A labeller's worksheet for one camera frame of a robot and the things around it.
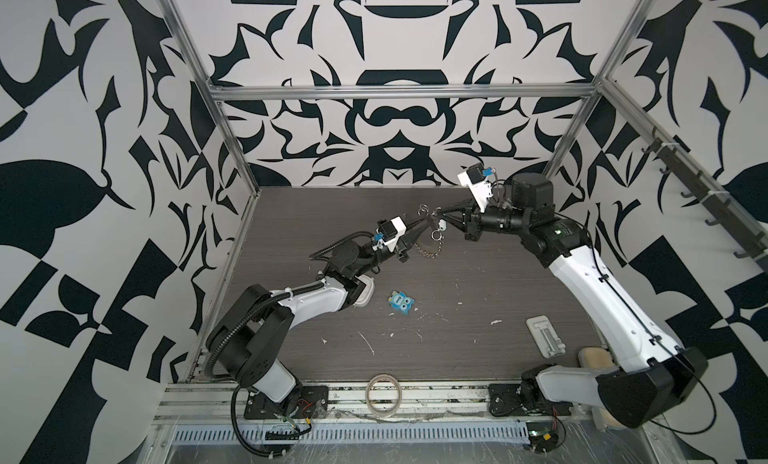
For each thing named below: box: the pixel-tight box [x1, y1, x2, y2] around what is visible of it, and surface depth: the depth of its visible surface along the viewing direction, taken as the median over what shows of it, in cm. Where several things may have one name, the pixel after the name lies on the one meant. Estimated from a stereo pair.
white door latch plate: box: [526, 315, 566, 358], surface depth 85 cm
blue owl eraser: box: [388, 290, 415, 315], surface depth 91 cm
